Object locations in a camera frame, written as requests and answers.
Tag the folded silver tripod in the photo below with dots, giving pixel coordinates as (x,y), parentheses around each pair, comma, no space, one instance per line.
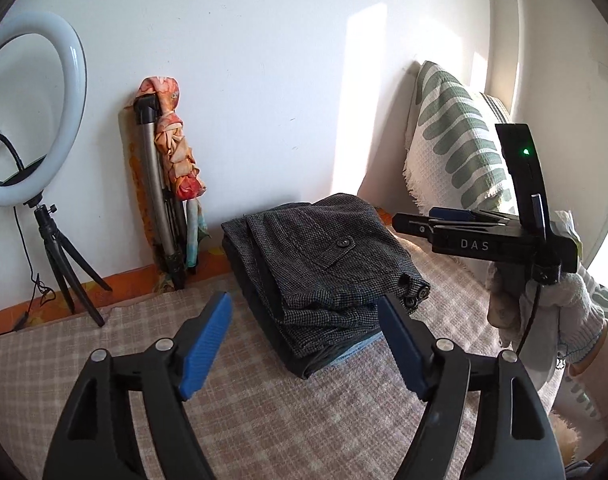
(164,212)

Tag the grey tweed pants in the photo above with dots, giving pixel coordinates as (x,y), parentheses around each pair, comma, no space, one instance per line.
(321,267)

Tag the striped white pillow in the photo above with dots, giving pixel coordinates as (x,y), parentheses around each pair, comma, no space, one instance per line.
(497,109)

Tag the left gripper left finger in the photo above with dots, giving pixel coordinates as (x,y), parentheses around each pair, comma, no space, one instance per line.
(95,437)

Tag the black mini tripod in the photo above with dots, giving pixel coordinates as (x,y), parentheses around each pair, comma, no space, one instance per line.
(58,250)

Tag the beige checked bed cover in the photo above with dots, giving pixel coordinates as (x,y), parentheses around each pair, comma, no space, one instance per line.
(253,418)

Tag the folded dark grey garment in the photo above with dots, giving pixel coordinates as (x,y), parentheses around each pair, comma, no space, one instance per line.
(302,367)

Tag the white ring light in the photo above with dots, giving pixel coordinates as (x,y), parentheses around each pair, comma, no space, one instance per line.
(43,91)

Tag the folded light blue jeans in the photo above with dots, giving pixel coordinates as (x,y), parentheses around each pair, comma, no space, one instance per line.
(356,348)

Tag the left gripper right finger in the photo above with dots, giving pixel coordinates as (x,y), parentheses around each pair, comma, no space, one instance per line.
(513,438)

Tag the right white gloved hand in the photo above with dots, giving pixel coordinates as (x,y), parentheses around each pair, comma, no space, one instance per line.
(544,324)

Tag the right forearm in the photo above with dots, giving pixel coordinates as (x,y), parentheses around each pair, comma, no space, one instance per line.
(581,407)

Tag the green leaf pattern pillow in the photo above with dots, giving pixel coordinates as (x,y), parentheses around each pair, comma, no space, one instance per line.
(453,153)

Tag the orange floral umbrella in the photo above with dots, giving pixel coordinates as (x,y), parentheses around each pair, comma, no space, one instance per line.
(178,160)

